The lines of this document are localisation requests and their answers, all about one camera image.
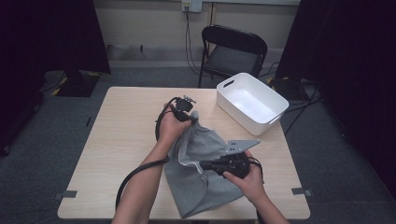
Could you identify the small black floor strip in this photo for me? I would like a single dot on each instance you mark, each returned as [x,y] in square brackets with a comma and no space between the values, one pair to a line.
[88,121]

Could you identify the dark curtain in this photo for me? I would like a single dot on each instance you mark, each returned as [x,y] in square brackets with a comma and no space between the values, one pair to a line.
[351,62]
[46,46]

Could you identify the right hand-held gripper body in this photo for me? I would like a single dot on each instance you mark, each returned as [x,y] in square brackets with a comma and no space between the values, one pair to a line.
[235,165]

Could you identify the white plastic basket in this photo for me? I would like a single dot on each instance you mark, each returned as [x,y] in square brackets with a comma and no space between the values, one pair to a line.
[252,102]

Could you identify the white wall socket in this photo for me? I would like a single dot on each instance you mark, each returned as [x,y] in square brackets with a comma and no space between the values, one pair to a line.
[192,5]

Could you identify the black stand base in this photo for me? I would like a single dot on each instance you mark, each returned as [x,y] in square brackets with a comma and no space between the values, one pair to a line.
[294,90]
[77,85]

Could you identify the person's left hand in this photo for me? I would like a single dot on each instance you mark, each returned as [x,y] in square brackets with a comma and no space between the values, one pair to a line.
[169,129]

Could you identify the grey shorts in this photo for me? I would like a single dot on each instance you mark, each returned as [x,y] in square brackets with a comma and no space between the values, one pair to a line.
[199,186]

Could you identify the person's right hand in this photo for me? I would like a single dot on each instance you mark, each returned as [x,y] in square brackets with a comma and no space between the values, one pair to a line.
[252,185]

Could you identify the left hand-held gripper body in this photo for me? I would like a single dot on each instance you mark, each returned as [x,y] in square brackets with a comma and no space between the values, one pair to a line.
[184,105]

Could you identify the thin wall pipe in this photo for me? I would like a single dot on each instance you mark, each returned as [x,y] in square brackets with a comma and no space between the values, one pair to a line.
[212,14]

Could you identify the grey tape strip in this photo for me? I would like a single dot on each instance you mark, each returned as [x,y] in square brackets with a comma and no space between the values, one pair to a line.
[300,191]
[67,194]

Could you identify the black folding chair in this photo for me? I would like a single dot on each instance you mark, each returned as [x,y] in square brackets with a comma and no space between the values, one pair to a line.
[232,53]

